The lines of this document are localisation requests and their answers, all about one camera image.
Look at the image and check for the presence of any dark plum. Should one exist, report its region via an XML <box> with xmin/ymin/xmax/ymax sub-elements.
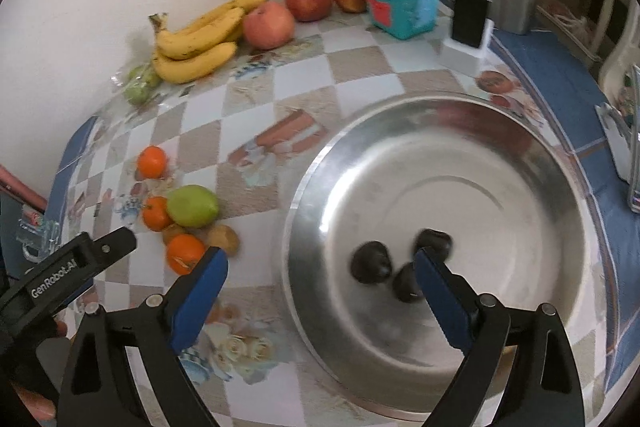
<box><xmin>349</xmin><ymin>241</ymin><xmax>393</xmax><ymax>285</ymax></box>
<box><xmin>413</xmin><ymin>229</ymin><xmax>452</xmax><ymax>261</ymax></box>
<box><xmin>392</xmin><ymin>261</ymin><xmax>424</xmax><ymax>303</ymax></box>

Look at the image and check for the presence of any orange tangerine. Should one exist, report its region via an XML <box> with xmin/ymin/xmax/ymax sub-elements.
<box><xmin>141</xmin><ymin>196</ymin><xmax>172</xmax><ymax>232</ymax></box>
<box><xmin>137</xmin><ymin>145</ymin><xmax>168</xmax><ymax>179</ymax></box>
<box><xmin>166</xmin><ymin>234</ymin><xmax>206</xmax><ymax>275</ymax></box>

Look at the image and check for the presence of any green mango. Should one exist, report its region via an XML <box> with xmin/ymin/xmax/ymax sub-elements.
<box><xmin>166</xmin><ymin>184</ymin><xmax>219</xmax><ymax>229</ymax></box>

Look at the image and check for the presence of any brown kiwi fruit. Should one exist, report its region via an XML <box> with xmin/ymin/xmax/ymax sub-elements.
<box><xmin>206</xmin><ymin>225</ymin><xmax>241</xmax><ymax>257</ymax></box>

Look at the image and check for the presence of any small brown kiwi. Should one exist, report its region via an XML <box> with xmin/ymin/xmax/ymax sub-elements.
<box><xmin>160</xmin><ymin>223</ymin><xmax>188</xmax><ymax>246</ymax></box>

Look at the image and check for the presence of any bag of green fruits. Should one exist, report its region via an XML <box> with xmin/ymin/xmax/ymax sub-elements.
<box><xmin>111</xmin><ymin>63</ymin><xmax>163</xmax><ymax>107</ymax></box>

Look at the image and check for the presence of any clear glass mug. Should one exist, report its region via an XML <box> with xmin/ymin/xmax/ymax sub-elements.
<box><xmin>16</xmin><ymin>205</ymin><xmax>61</xmax><ymax>263</ymax></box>

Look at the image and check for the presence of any steel round tray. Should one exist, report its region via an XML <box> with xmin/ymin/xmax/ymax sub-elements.
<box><xmin>277</xmin><ymin>93</ymin><xmax>590</xmax><ymax>426</ymax></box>

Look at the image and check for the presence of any patterned tablecloth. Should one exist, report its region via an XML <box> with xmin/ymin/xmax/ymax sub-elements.
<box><xmin>47</xmin><ymin>8</ymin><xmax>639</xmax><ymax>426</ymax></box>

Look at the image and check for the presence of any white phone stand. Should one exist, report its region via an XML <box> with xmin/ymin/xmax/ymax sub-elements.
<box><xmin>596</xmin><ymin>103</ymin><xmax>631</xmax><ymax>183</ymax></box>

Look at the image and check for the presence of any smartphone on stand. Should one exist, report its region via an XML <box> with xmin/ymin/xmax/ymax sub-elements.
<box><xmin>628</xmin><ymin>65</ymin><xmax>640</xmax><ymax>213</ymax></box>

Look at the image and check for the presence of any white plastic chair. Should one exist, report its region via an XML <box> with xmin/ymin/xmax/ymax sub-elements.
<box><xmin>598</xmin><ymin>0</ymin><xmax>639</xmax><ymax>105</ymax></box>

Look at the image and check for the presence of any yellow banana bunch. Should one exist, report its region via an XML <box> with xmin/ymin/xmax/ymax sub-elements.
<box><xmin>149</xmin><ymin>0</ymin><xmax>268</xmax><ymax>84</ymax></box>

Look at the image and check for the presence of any pink apple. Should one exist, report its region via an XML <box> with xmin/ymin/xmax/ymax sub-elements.
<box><xmin>243</xmin><ymin>1</ymin><xmax>295</xmax><ymax>51</ymax></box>

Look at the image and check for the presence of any black power adapter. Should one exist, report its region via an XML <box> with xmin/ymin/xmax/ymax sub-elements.
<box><xmin>451</xmin><ymin>0</ymin><xmax>491</xmax><ymax>49</ymax></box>

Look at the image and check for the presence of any red apple middle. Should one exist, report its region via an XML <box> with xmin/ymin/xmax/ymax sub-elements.
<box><xmin>284</xmin><ymin>0</ymin><xmax>333</xmax><ymax>23</ymax></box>

